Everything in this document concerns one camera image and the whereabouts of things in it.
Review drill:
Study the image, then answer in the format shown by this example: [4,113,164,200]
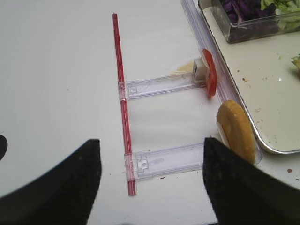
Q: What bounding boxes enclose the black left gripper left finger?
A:
[0,139,102,225]

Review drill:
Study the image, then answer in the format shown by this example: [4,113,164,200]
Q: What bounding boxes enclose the left upper clear track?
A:
[119,72,206,101]

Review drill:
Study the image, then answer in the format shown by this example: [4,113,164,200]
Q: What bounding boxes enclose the purple cabbage pile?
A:
[220,0,278,43]

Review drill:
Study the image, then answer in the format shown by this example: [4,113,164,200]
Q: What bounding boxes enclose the clear plastic salad container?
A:
[211,0,300,43]

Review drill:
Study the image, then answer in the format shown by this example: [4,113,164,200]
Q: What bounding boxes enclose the upright bottom bun left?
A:
[217,100,256,165]

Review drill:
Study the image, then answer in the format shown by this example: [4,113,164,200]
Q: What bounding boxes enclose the left clear divider rail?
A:
[180,0,263,165]

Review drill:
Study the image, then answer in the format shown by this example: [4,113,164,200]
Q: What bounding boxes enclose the white metal serving tray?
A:
[197,0,300,155]

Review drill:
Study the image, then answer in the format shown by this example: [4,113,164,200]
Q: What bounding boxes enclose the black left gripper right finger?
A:
[202,138,300,225]

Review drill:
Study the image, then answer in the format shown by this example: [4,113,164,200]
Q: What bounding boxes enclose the white pusher block left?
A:
[192,58,210,83]

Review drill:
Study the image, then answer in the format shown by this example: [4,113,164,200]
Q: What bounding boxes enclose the white pusher block bun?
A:
[211,122,228,146]

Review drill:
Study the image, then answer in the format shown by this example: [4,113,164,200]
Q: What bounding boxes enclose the upright tomato slice left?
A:
[202,48,218,98]

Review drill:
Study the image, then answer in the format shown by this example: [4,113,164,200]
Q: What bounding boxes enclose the clear track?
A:
[119,72,206,101]
[124,143,204,181]

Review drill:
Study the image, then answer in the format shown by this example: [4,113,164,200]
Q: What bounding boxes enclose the left red rod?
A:
[112,13,138,197]

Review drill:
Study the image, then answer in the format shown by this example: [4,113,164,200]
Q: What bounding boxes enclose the green lettuce pile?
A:
[261,0,300,32]

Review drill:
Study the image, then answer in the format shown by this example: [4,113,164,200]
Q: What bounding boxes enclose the left lower clear track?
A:
[124,143,204,181]

